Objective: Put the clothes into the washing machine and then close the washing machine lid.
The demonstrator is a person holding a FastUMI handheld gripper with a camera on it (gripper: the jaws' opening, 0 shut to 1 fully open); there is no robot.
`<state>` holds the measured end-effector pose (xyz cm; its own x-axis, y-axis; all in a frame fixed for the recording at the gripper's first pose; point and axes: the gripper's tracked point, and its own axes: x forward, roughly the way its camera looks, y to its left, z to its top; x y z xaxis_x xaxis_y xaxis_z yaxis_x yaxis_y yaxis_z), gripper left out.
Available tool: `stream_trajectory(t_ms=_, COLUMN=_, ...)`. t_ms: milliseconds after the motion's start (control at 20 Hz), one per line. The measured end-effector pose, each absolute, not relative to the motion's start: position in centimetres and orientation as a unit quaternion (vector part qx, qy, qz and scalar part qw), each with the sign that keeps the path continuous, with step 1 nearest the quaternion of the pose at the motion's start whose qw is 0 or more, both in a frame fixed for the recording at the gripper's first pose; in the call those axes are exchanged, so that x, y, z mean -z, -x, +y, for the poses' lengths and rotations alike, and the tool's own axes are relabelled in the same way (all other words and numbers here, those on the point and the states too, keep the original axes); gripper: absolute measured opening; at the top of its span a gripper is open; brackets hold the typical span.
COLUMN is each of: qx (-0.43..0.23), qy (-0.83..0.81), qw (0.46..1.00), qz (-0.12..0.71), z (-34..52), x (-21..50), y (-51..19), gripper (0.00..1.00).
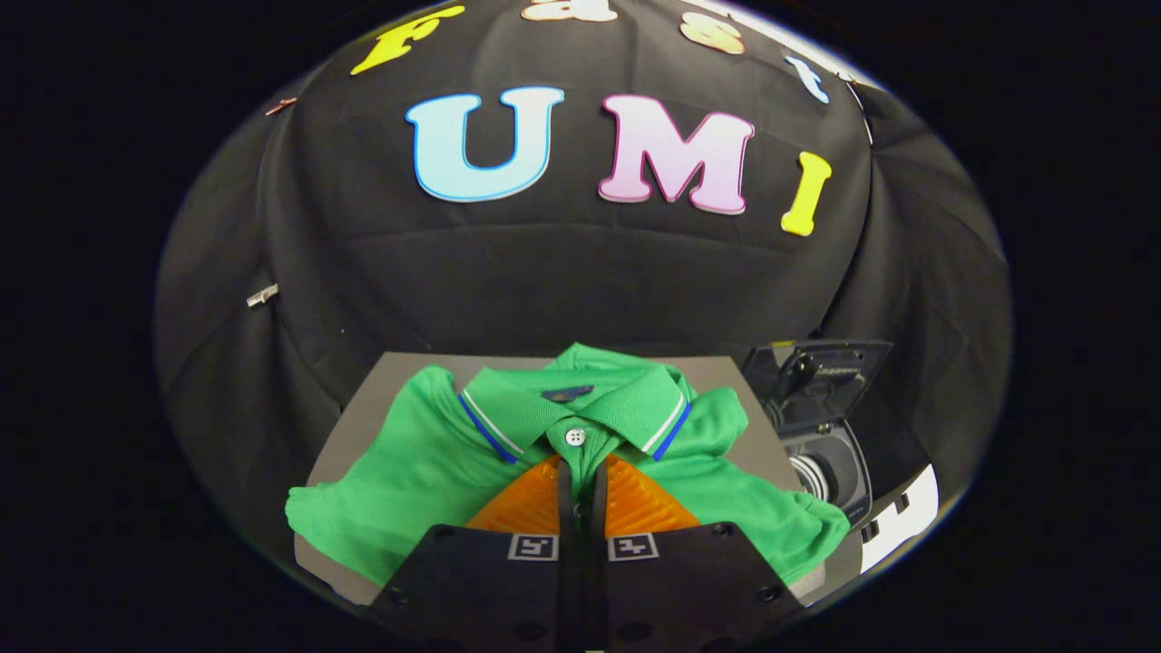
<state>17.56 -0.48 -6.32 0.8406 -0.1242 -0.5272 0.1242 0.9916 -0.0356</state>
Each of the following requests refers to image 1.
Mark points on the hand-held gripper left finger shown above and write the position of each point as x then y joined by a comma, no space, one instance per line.
570,589

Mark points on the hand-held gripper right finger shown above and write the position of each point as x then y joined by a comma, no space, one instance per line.
599,589

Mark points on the green polo shirt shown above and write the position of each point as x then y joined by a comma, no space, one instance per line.
426,472

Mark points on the dark glass washing machine lid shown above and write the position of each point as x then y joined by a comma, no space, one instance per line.
834,376

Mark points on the black backdrop cloth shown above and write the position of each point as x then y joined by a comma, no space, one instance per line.
544,272

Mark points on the silver backdrop clip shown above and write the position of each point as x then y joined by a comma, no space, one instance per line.
262,295

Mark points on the copper backdrop clip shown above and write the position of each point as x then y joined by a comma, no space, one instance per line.
281,106

